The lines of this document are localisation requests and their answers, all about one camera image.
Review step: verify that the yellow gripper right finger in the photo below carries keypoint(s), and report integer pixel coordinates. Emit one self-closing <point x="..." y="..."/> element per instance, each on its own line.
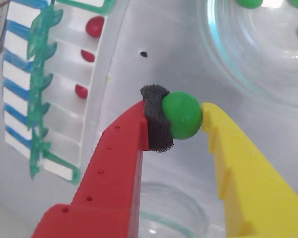
<point x="250" y="193"/>

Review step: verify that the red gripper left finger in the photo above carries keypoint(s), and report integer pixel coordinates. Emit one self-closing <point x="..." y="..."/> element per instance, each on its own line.
<point x="114" y="173"/>

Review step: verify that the weekly pill organizer box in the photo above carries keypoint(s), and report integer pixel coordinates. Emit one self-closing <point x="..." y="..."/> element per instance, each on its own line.
<point x="16" y="70"/>

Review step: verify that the clear glass dish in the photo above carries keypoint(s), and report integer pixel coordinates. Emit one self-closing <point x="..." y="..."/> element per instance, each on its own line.
<point x="169" y="198"/>
<point x="238" y="62"/>

